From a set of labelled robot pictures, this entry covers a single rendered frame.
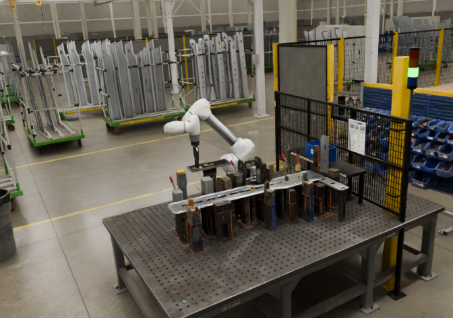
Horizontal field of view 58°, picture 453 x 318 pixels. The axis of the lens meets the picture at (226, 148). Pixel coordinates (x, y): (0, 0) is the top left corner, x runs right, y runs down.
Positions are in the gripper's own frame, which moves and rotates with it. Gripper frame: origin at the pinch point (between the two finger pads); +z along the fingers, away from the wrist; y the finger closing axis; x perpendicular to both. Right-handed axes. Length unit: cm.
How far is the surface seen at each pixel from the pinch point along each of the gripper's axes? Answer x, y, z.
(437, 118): 279, -27, 1
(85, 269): -107, -74, 120
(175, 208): -28, 38, 20
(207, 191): 2.9, 20.1, 18.0
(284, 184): 67, 30, 20
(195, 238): -18, 58, 37
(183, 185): -13.6, 3.8, 16.3
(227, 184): 20.5, 17.9, 16.0
